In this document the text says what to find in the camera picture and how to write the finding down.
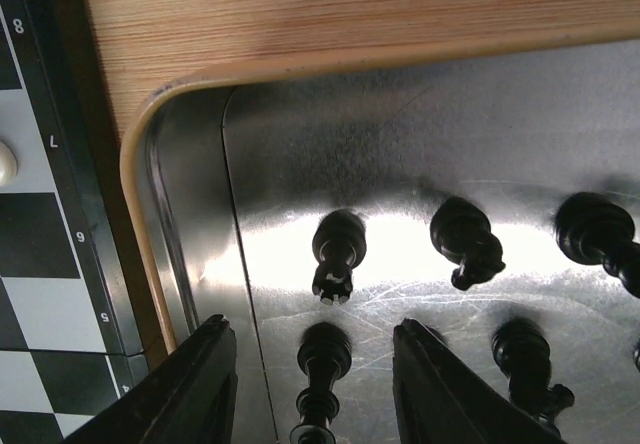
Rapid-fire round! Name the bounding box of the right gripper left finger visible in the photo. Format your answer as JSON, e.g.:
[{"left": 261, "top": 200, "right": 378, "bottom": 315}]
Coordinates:
[{"left": 64, "top": 315, "right": 238, "bottom": 443}]

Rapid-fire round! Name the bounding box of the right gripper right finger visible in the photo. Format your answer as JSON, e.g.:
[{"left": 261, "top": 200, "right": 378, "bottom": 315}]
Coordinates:
[{"left": 393, "top": 318, "right": 562, "bottom": 443}]

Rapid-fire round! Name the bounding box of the folding chess board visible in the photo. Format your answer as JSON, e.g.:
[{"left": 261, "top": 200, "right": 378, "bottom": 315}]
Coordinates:
[{"left": 1, "top": 0, "right": 152, "bottom": 443}]

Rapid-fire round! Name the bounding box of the gold tin with chess pieces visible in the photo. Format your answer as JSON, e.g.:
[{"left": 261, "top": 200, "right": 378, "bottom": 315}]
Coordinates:
[{"left": 121, "top": 40, "right": 639, "bottom": 443}]

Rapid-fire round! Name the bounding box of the white pawn on board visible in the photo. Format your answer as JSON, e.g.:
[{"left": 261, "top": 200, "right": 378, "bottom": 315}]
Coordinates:
[{"left": 0, "top": 141, "right": 18, "bottom": 188}]

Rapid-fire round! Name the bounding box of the black knight in tin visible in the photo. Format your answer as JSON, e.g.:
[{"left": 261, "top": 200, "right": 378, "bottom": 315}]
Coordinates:
[
  {"left": 492, "top": 318, "right": 575, "bottom": 435},
  {"left": 430, "top": 196, "right": 506, "bottom": 291}
]

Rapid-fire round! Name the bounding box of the black queen in tin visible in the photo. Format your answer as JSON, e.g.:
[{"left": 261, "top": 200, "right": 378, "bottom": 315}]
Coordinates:
[{"left": 289, "top": 322, "right": 352, "bottom": 443}]

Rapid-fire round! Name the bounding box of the black rook in tin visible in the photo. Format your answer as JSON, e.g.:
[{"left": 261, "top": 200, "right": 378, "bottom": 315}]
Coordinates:
[{"left": 312, "top": 209, "right": 367, "bottom": 305}]

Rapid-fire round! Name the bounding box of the black bishop in tin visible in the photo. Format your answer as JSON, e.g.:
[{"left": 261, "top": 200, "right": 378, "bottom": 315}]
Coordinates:
[{"left": 554, "top": 192, "right": 639, "bottom": 297}]

